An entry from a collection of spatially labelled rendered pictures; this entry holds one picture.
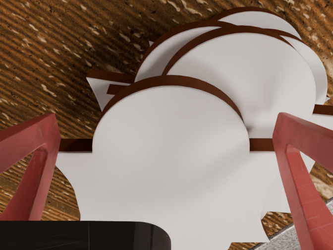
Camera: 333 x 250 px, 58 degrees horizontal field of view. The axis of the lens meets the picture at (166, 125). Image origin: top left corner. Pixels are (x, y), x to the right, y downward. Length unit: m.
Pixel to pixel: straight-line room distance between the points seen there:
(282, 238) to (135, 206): 0.23
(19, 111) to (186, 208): 0.13
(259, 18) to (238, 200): 0.10
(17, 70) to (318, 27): 0.18
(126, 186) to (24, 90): 0.10
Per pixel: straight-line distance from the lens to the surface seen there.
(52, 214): 0.30
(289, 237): 0.37
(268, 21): 0.18
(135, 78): 0.15
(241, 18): 0.17
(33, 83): 0.21
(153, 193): 0.16
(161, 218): 0.17
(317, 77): 0.17
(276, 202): 0.19
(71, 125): 0.22
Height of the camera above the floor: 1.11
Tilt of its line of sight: 55 degrees down
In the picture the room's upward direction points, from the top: 180 degrees counter-clockwise
